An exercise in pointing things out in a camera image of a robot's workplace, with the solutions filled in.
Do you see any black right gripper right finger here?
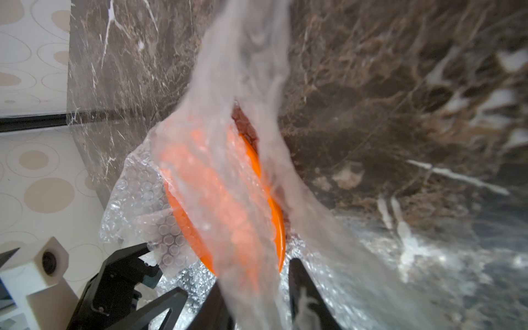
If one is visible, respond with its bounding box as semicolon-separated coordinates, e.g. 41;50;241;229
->
288;258;342;330

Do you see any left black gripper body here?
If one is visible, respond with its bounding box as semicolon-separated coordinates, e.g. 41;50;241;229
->
67;243;162;329

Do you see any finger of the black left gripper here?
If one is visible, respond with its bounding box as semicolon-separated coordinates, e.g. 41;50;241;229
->
108;287;188;330

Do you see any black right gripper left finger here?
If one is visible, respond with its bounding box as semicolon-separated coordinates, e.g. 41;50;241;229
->
187;282;235;330

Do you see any bubble wrap sheet around orange plate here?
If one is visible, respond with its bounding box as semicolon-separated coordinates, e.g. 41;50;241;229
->
98;0;455;330

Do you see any orange dinner plate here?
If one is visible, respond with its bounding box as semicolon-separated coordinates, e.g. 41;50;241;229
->
160;133;285;273

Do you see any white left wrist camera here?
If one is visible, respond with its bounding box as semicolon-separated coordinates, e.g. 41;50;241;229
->
1;237;78;329

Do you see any black frame post back left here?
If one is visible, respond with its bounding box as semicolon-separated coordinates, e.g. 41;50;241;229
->
1;109;142;133

